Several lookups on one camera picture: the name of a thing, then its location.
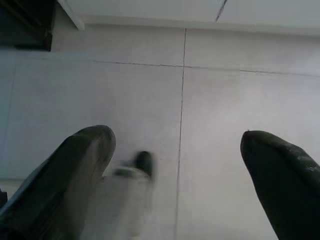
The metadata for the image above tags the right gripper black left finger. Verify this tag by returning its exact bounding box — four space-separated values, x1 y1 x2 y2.
0 124 116 240

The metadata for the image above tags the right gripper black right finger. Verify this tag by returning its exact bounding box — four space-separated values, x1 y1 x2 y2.
239 131 320 240

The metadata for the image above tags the silver robot right leg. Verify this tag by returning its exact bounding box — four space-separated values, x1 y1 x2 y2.
82 150 154 240

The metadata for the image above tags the dark cabinet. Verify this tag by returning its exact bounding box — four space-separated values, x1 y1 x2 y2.
0 0 57 52

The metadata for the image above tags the white cabinet panel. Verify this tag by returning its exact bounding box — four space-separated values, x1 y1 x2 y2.
56 0 227 30

